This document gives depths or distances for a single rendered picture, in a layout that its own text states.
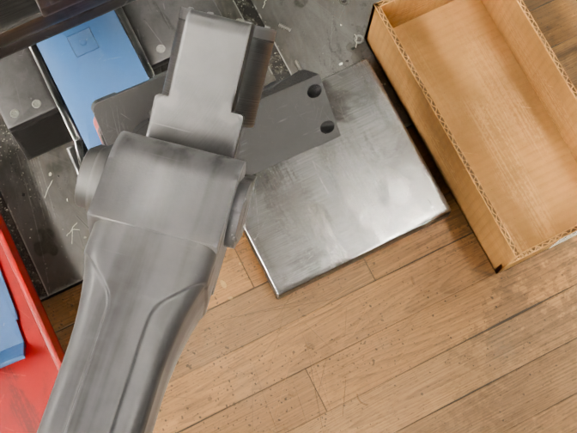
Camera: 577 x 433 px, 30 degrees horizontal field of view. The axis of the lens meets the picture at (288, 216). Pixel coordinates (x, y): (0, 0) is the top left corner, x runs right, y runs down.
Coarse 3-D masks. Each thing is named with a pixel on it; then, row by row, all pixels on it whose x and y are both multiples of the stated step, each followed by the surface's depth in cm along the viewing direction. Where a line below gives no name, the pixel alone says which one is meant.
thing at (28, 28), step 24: (0, 0) 73; (24, 0) 73; (48, 0) 70; (72, 0) 71; (96, 0) 75; (120, 0) 76; (0, 24) 73; (24, 24) 73; (48, 24) 75; (72, 24) 76; (0, 48) 75; (24, 48) 76
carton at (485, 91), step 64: (384, 0) 93; (448, 0) 100; (512, 0) 95; (384, 64) 98; (448, 64) 99; (512, 64) 99; (448, 128) 91; (512, 128) 98; (576, 128) 94; (512, 192) 96; (576, 192) 96; (512, 256) 89
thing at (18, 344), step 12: (0, 288) 92; (0, 300) 91; (0, 312) 91; (0, 324) 91; (12, 324) 91; (0, 336) 91; (12, 336) 91; (0, 348) 90; (12, 348) 90; (24, 348) 89; (0, 360) 88; (12, 360) 88
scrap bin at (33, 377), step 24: (0, 216) 92; (0, 240) 88; (0, 264) 93; (24, 288) 87; (24, 312) 92; (24, 336) 91; (48, 336) 86; (24, 360) 91; (48, 360) 91; (0, 384) 90; (24, 384) 90; (48, 384) 90; (0, 408) 90; (24, 408) 90; (0, 432) 89; (24, 432) 89
